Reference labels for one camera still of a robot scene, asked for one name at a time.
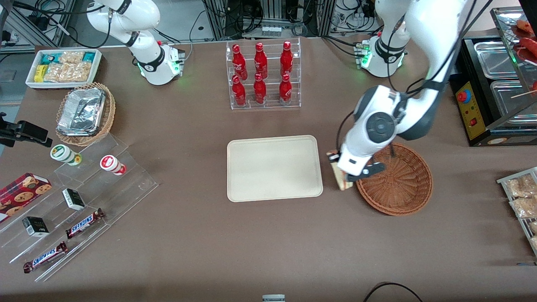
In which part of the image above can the brown wicker basket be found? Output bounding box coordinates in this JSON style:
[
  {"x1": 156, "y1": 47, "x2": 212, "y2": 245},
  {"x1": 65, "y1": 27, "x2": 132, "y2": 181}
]
[{"x1": 356, "y1": 143, "x2": 433, "y2": 216}]

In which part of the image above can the red cookie box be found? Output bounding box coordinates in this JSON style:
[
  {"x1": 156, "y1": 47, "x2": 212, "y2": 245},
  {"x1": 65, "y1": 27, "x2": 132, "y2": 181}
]
[{"x1": 0, "y1": 173, "x2": 52, "y2": 223}]

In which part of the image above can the clear bag of crackers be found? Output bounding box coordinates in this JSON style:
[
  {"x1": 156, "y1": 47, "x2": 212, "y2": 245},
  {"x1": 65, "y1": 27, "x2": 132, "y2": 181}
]
[
  {"x1": 43, "y1": 62, "x2": 93, "y2": 83},
  {"x1": 59, "y1": 50, "x2": 85, "y2": 65}
]

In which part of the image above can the Snickers chocolate bar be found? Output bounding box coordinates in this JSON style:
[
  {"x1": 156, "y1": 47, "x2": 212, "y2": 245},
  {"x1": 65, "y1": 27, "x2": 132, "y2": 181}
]
[
  {"x1": 65, "y1": 208, "x2": 105, "y2": 239},
  {"x1": 23, "y1": 242, "x2": 68, "y2": 273}
]

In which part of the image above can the black cable loop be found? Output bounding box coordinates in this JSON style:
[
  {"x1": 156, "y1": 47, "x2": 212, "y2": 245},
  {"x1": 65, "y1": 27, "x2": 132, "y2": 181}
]
[{"x1": 363, "y1": 282, "x2": 422, "y2": 302}]

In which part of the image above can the light wicker basket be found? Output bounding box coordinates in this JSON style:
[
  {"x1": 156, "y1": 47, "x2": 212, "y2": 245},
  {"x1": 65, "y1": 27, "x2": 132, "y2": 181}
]
[{"x1": 56, "y1": 82, "x2": 116, "y2": 147}]

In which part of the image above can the clear acrylic bottle rack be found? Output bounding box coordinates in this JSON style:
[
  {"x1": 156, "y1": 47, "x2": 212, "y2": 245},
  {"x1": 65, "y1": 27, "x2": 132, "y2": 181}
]
[{"x1": 226, "y1": 38, "x2": 302, "y2": 110}]

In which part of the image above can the white snack tray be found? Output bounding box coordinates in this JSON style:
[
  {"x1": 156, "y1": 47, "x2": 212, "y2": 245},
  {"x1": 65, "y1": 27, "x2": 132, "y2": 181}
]
[{"x1": 26, "y1": 49, "x2": 102, "y2": 89}]

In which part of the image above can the aluminium foil container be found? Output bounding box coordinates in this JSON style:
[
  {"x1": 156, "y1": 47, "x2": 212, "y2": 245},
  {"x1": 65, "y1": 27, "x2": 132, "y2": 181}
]
[{"x1": 57, "y1": 88, "x2": 106, "y2": 136}]

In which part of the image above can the red lidded yogurt cup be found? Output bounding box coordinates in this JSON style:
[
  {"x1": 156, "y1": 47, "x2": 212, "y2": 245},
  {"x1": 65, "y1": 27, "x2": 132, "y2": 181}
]
[{"x1": 100, "y1": 155, "x2": 126, "y2": 175}]

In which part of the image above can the tray of packaged snacks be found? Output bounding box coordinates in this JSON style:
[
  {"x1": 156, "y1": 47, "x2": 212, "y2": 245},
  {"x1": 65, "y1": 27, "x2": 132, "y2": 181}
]
[{"x1": 497, "y1": 167, "x2": 537, "y2": 256}]

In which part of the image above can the small black box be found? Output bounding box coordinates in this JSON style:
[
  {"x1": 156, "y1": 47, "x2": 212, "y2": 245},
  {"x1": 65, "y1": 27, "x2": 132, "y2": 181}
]
[
  {"x1": 62, "y1": 188, "x2": 86, "y2": 211},
  {"x1": 22, "y1": 216, "x2": 50, "y2": 237}
]

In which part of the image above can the clear acrylic stepped shelf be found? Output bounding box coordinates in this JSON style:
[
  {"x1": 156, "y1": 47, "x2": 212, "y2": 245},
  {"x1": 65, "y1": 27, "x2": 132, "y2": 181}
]
[{"x1": 0, "y1": 134, "x2": 159, "y2": 282}]

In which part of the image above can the triangle sandwich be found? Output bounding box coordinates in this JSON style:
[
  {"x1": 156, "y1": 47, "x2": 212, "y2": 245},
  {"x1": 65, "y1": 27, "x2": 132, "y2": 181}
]
[{"x1": 327, "y1": 151, "x2": 354, "y2": 191}]

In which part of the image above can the cream plastic tray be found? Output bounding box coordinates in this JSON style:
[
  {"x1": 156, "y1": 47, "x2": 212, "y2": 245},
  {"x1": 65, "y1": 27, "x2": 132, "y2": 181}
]
[{"x1": 227, "y1": 135, "x2": 323, "y2": 203}]

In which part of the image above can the green lidded yogurt cup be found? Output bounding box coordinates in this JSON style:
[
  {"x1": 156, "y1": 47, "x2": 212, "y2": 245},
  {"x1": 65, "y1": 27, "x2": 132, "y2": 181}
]
[{"x1": 50, "y1": 144, "x2": 82, "y2": 166}]

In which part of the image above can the red cola bottle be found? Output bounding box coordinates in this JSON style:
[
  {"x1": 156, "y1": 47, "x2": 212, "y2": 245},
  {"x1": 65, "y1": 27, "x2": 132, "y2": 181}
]
[
  {"x1": 253, "y1": 73, "x2": 267, "y2": 104},
  {"x1": 232, "y1": 75, "x2": 247, "y2": 106},
  {"x1": 279, "y1": 73, "x2": 292, "y2": 105},
  {"x1": 254, "y1": 42, "x2": 268, "y2": 79},
  {"x1": 232, "y1": 44, "x2": 248, "y2": 80},
  {"x1": 280, "y1": 41, "x2": 293, "y2": 77}
]

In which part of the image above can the black food warmer machine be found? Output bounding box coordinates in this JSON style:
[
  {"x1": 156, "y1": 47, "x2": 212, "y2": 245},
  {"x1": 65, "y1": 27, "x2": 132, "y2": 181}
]
[{"x1": 450, "y1": 6, "x2": 537, "y2": 147}]

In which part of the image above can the aluminium frame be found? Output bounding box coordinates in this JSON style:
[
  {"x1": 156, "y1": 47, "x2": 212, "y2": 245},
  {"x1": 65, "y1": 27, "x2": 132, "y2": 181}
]
[{"x1": 0, "y1": 0, "x2": 75, "y2": 53}]

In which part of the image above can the clear bag of snacks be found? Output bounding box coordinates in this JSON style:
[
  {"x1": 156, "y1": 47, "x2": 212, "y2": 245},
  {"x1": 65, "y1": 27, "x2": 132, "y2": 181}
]
[
  {"x1": 506, "y1": 175, "x2": 537, "y2": 198},
  {"x1": 510, "y1": 197, "x2": 537, "y2": 219}
]

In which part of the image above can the steel food pan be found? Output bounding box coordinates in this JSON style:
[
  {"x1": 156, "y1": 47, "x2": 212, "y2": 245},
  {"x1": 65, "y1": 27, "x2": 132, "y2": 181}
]
[
  {"x1": 490, "y1": 80, "x2": 537, "y2": 126},
  {"x1": 474, "y1": 41, "x2": 519, "y2": 79}
]

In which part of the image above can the electronics rack with cables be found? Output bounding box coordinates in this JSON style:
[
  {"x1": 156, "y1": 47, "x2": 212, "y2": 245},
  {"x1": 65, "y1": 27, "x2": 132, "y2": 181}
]
[{"x1": 203, "y1": 0, "x2": 336, "y2": 40}]

